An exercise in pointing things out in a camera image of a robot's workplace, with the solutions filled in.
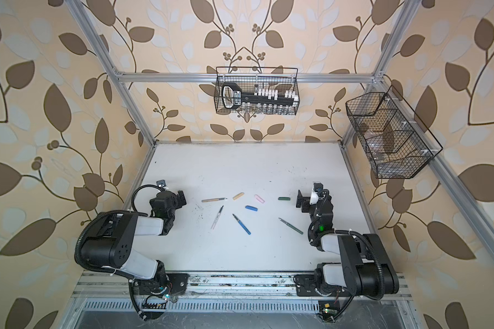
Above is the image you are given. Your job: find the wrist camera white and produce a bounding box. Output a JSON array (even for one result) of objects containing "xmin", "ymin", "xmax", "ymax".
[
  {"xmin": 156, "ymin": 180, "xmax": 167, "ymax": 190},
  {"xmin": 310, "ymin": 182, "xmax": 324, "ymax": 205}
]

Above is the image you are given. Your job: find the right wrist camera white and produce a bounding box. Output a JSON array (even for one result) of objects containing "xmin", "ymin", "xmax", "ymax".
[{"xmin": 310, "ymin": 182, "xmax": 324, "ymax": 205}]

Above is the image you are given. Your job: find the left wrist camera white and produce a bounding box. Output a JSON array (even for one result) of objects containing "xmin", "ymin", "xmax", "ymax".
[{"xmin": 156, "ymin": 180, "xmax": 167, "ymax": 190}]

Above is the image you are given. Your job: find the pink clear pen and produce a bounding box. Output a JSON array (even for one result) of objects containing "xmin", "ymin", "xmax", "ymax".
[{"xmin": 211, "ymin": 206, "xmax": 224, "ymax": 230}]

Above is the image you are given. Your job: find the tan pen cap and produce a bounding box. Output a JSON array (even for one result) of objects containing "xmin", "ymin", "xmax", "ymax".
[{"xmin": 233, "ymin": 192, "xmax": 244, "ymax": 200}]

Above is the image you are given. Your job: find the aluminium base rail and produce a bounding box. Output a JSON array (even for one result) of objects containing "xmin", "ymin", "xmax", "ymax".
[{"xmin": 71, "ymin": 271, "xmax": 414, "ymax": 315}]

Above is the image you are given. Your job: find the green pen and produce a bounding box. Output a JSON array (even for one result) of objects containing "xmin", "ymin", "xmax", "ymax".
[{"xmin": 279, "ymin": 217, "xmax": 304, "ymax": 234}]

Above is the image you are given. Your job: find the black white tool in basket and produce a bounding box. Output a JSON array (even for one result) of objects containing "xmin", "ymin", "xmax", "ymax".
[{"xmin": 215, "ymin": 82, "xmax": 300, "ymax": 110}]

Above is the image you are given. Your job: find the black wire basket back wall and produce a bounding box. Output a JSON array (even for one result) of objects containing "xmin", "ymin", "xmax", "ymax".
[{"xmin": 213, "ymin": 65, "xmax": 301, "ymax": 116}]

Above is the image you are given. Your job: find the black wire basket wall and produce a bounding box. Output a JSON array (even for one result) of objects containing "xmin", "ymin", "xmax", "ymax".
[
  {"xmin": 213, "ymin": 65, "xmax": 301, "ymax": 116},
  {"xmin": 345, "ymin": 86, "xmax": 443, "ymax": 179}
]

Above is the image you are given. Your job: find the blue pen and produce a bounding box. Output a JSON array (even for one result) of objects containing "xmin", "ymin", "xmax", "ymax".
[{"xmin": 232, "ymin": 214, "xmax": 251, "ymax": 235}]

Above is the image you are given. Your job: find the pink pen cap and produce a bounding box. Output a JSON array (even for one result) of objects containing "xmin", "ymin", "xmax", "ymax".
[{"xmin": 255, "ymin": 194, "xmax": 265, "ymax": 204}]

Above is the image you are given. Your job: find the black wire basket right wall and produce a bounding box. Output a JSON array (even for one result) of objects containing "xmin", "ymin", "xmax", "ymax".
[{"xmin": 345, "ymin": 86, "xmax": 443, "ymax": 179}]

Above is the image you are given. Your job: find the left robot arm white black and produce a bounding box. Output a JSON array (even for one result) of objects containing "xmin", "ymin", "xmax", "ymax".
[{"xmin": 74, "ymin": 185, "xmax": 187, "ymax": 287}]

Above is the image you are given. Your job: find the tan pen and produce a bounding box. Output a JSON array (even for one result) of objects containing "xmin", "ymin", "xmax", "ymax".
[{"xmin": 201, "ymin": 197, "xmax": 228, "ymax": 203}]

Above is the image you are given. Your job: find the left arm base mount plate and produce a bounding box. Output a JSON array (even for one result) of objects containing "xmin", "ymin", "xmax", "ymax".
[{"xmin": 131, "ymin": 273, "xmax": 189, "ymax": 296}]

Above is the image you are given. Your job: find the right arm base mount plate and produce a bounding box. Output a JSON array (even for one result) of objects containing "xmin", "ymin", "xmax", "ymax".
[{"xmin": 293, "ymin": 274, "xmax": 351, "ymax": 298}]

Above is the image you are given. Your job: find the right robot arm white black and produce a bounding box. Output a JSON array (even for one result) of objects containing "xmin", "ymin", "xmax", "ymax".
[{"xmin": 293, "ymin": 184, "xmax": 400, "ymax": 300}]

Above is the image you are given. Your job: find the aluminium frame back crossbar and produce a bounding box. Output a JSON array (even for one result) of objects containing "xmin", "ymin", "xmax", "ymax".
[{"xmin": 116, "ymin": 72, "xmax": 375, "ymax": 84}]

